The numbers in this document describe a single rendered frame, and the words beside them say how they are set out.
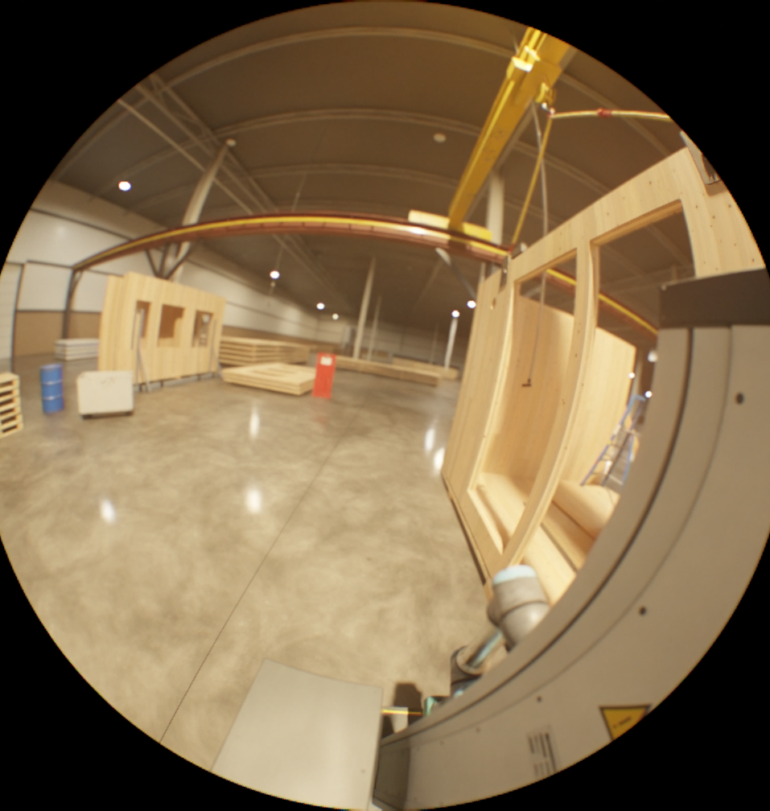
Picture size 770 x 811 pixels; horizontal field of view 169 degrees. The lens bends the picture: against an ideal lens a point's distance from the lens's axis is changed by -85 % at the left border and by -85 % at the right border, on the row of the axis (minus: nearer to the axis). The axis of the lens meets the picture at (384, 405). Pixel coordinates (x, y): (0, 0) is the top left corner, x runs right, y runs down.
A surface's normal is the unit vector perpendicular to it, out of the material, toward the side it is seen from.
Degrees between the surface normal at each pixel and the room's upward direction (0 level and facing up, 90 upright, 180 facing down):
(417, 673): 0
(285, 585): 0
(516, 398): 90
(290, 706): 0
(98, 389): 90
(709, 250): 90
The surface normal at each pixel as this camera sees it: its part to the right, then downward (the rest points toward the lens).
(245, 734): 0.18, -0.97
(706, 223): -0.98, -0.18
